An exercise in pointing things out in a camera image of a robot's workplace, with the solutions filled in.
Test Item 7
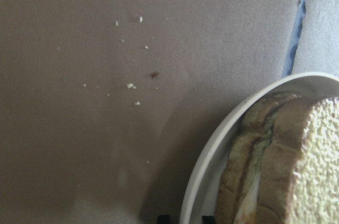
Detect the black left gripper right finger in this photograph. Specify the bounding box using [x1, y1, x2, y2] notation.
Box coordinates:
[202, 216, 213, 224]

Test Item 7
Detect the white round plate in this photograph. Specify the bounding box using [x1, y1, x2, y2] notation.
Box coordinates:
[179, 72, 338, 223]

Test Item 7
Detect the toasted bread slice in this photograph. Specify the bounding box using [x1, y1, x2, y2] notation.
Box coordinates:
[256, 97, 338, 223]

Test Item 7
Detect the bread slice on plate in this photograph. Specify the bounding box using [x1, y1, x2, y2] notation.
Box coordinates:
[214, 93, 301, 223]

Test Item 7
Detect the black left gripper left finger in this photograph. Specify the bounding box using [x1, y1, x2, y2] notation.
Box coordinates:
[157, 215, 170, 224]

